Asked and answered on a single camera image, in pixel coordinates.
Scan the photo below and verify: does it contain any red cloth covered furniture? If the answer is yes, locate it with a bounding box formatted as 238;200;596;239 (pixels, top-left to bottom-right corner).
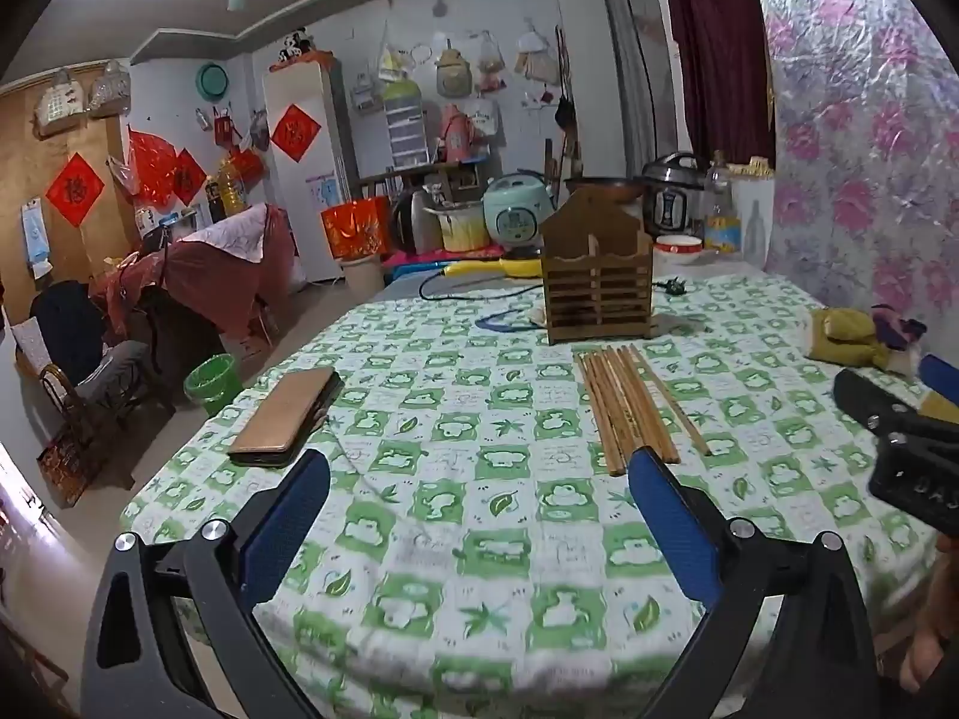
97;202;297;340

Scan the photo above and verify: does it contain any yellow-brown plush toy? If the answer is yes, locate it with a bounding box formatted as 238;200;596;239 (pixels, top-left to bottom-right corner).
805;307;919;376

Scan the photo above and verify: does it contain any brown woven basket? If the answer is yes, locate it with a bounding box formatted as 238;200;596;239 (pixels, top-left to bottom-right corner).
37;430;103;507

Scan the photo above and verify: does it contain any beige waste bin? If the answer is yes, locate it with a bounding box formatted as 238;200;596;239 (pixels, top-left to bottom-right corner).
334;255;387;298

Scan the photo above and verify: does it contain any red diamond paper decoration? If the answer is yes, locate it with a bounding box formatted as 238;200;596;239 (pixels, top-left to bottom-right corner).
174;148;209;205
45;152;106;228
270;105;322;163

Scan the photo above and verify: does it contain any green waste basket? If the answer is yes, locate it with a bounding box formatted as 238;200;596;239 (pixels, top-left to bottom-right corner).
183;354;242;416

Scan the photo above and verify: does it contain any copper frying pan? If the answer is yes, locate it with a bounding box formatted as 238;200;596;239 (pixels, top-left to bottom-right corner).
563;176;647;205

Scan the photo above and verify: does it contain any bundle of wooden chopsticks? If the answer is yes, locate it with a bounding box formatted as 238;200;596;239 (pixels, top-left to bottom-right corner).
573;343;711;478

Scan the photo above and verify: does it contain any floral plastic sheet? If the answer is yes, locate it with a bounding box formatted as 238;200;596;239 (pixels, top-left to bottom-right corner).
745;0;959;331

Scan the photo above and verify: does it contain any white refrigerator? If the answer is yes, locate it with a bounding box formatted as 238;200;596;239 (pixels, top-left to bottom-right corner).
264;60;355;286

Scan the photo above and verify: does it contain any red white bowl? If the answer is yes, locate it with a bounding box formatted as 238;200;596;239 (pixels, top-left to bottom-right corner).
653;234;705;265

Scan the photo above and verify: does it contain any stainless steel kettle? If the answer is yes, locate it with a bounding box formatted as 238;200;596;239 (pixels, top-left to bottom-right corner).
393;187;445;256

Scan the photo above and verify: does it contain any light green rice cooker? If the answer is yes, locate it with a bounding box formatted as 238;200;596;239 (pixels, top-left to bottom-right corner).
481;174;545;256

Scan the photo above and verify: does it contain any yellow cooking oil jug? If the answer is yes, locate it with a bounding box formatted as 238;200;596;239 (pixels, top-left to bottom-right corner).
217;157;248;215

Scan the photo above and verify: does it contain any net hanging bag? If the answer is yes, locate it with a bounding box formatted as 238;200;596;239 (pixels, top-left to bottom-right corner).
477;31;505;95

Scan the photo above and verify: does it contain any red gift bag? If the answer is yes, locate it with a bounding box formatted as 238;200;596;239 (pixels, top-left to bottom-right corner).
322;196;391;259

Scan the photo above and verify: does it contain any wooden chopstick holder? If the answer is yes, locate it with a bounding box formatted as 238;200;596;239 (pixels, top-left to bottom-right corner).
539;187;655;346

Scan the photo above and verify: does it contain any clear plastic hanging bag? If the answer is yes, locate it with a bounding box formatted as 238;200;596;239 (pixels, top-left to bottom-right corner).
378;37;410;85

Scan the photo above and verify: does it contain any cream cooking pot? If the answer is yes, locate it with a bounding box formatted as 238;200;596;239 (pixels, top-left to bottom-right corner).
438;202;488;252

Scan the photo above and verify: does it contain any brown phone wallet case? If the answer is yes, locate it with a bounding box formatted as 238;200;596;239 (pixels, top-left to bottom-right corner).
227;367;344;467

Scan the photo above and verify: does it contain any white hanging bag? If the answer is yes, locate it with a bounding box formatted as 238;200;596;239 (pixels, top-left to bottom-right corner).
513;19;560;85

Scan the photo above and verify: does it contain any green checked tablecloth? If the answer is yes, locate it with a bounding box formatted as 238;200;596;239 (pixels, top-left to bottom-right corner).
120;270;959;719

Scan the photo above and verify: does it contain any hanging wall calendar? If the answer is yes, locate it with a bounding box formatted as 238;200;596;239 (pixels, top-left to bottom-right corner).
19;198;53;280

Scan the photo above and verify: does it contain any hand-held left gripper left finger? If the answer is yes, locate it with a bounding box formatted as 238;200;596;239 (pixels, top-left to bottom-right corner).
81;449;334;719

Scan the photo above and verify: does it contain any dark red curtain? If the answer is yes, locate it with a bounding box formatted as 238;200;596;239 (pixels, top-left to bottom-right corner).
659;0;778;179

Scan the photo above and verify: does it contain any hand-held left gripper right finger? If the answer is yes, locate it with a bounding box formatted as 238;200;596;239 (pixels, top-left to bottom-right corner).
628;447;877;719

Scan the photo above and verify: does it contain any white tote bag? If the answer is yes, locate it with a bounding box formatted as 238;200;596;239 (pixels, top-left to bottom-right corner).
460;96;502;143

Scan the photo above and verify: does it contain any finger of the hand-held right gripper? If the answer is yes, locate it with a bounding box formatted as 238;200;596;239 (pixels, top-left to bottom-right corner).
833;368;930;437
918;354;959;401

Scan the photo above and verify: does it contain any wooden door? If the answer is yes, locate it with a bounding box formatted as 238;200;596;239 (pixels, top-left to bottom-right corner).
0;64;140;301

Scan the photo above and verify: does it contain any pink thermos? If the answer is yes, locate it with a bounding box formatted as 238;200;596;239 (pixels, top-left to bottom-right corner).
442;103;478;163

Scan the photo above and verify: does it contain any clear plastic oil bottle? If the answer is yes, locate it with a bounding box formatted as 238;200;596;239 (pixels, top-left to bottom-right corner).
702;150;743;254

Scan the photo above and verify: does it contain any beige hanging bag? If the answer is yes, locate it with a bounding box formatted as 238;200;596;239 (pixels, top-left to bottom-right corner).
436;37;473;98

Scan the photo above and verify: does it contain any wooden chair with dark coat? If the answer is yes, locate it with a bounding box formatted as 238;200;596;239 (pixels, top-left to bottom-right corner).
30;280;177;466

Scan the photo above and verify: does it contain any plastic drawer tower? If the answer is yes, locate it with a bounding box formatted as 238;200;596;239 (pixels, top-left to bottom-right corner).
384;78;432;170

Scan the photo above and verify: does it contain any person's right hand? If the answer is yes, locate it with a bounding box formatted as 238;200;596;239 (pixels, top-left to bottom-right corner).
901;618;959;694

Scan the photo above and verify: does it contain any purple cloth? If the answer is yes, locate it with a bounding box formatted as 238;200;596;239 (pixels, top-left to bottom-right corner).
873;304;928;352

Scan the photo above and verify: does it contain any black silver pressure cooker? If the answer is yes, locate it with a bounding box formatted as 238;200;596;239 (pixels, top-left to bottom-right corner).
643;152;707;241

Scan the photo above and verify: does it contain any yellow plastic tool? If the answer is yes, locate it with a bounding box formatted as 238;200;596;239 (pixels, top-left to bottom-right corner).
441;258;542;280

